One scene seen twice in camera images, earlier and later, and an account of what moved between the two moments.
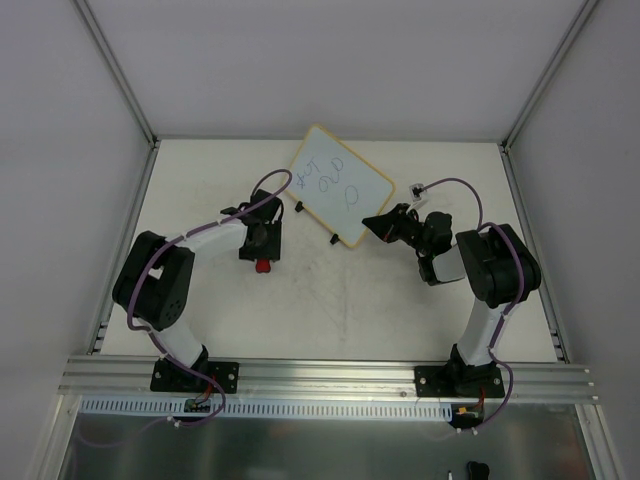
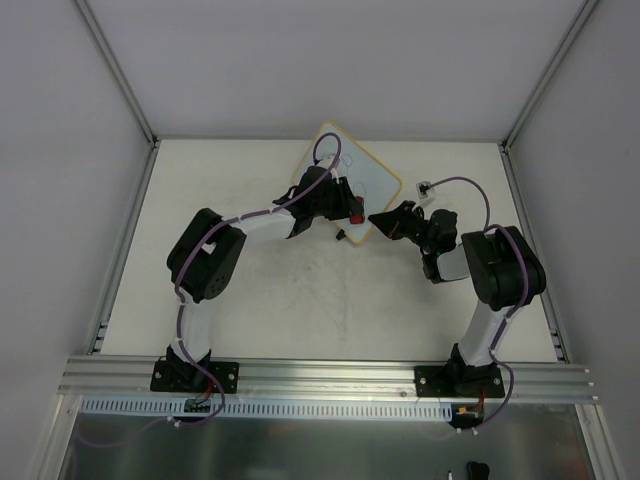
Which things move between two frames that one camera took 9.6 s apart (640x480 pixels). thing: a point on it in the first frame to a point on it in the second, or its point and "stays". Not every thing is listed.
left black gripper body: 260,251 to 342,198
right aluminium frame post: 568,38 stays
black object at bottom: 477,471 stays
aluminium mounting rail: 129,378 stays
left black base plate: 170,378 stays
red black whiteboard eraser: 263,265 to 357,213
